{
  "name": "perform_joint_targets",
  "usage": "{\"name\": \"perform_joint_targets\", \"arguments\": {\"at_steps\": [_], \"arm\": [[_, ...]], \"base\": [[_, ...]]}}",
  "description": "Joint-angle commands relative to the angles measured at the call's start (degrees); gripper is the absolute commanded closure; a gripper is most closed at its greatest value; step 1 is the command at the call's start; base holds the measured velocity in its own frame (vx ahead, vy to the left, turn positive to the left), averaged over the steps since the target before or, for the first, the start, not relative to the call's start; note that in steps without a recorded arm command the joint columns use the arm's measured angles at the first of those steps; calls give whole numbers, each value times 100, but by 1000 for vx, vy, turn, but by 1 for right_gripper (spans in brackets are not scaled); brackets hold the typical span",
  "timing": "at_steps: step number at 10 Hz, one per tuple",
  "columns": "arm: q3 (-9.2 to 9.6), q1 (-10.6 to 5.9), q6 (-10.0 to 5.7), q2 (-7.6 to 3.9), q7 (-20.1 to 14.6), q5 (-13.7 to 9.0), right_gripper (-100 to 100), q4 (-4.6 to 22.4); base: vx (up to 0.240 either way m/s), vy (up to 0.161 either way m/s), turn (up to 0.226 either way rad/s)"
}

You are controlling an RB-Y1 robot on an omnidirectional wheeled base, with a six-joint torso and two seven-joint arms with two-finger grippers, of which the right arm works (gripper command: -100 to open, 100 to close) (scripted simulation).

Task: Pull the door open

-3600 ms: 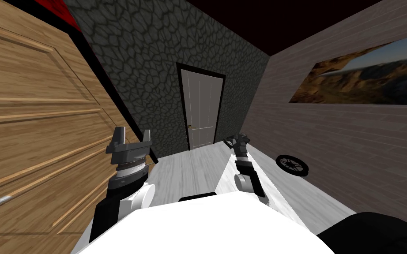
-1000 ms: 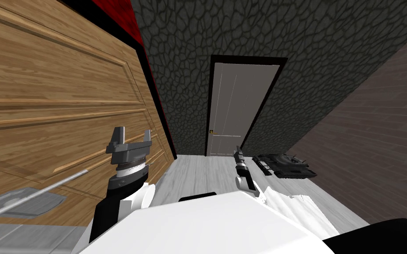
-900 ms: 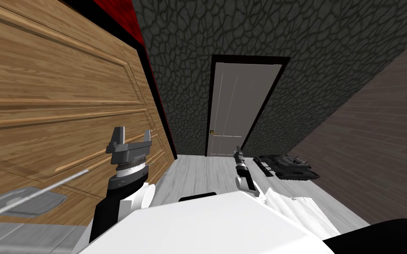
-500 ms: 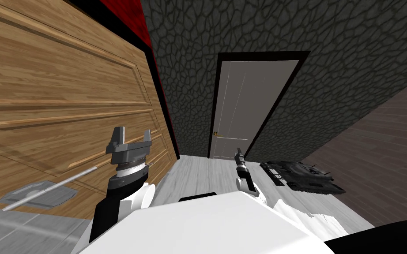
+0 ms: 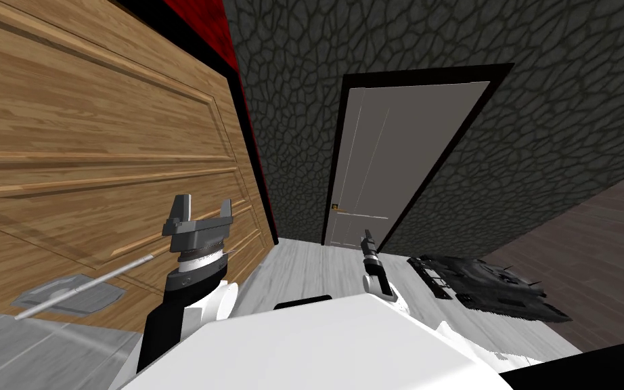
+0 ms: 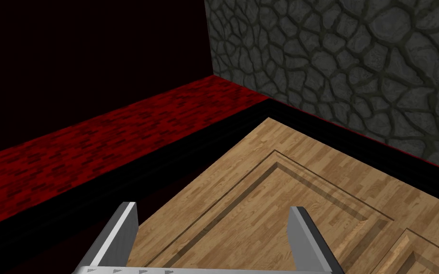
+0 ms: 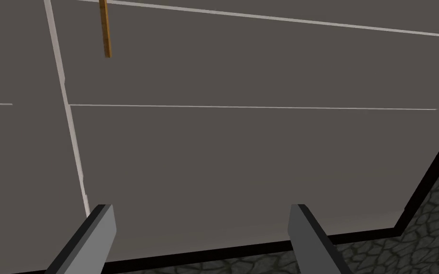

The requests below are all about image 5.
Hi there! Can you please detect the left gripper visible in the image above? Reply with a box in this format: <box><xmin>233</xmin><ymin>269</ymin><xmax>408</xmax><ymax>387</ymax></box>
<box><xmin>160</xmin><ymin>194</ymin><xmax>235</xmax><ymax>255</ymax></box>

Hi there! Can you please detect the black flat jagged object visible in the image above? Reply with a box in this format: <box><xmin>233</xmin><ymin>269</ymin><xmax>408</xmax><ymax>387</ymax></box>
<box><xmin>406</xmin><ymin>254</ymin><xmax>573</xmax><ymax>326</ymax></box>

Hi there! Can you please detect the brown wooden door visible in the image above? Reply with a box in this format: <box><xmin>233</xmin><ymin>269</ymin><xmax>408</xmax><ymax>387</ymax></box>
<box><xmin>0</xmin><ymin>0</ymin><xmax>280</xmax><ymax>334</ymax></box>

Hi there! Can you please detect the grey door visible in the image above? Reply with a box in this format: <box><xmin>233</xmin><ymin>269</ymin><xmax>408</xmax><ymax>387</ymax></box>
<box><xmin>325</xmin><ymin>81</ymin><xmax>492</xmax><ymax>251</ymax></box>

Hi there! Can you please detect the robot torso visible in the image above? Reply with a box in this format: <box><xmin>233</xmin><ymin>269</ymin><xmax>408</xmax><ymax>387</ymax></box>
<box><xmin>116</xmin><ymin>292</ymin><xmax>514</xmax><ymax>390</ymax></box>

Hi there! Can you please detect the grey lever door handle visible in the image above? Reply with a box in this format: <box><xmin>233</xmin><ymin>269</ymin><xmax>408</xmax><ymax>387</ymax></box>
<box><xmin>11</xmin><ymin>254</ymin><xmax>156</xmax><ymax>321</ymax></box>

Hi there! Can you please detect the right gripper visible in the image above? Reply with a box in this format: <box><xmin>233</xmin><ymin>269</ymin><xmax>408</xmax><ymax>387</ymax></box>
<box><xmin>360</xmin><ymin>228</ymin><xmax>382</xmax><ymax>261</ymax></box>

